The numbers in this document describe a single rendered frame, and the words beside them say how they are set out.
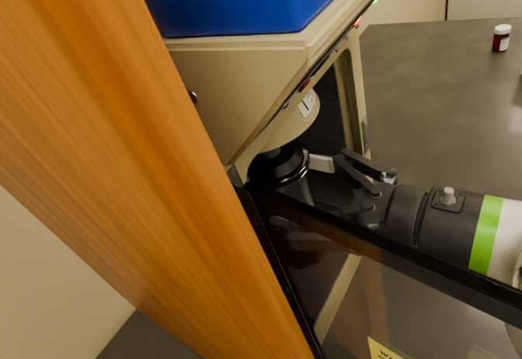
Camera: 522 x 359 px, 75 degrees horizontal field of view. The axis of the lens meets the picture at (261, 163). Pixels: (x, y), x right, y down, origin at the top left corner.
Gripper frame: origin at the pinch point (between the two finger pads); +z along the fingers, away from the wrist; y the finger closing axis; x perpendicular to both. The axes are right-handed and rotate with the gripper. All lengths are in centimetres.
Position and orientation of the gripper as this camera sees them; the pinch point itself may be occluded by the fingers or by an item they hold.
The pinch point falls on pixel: (287, 184)
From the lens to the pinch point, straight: 54.7
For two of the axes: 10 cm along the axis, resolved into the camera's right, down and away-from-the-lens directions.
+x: 2.8, 7.3, 6.2
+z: -8.0, -1.8, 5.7
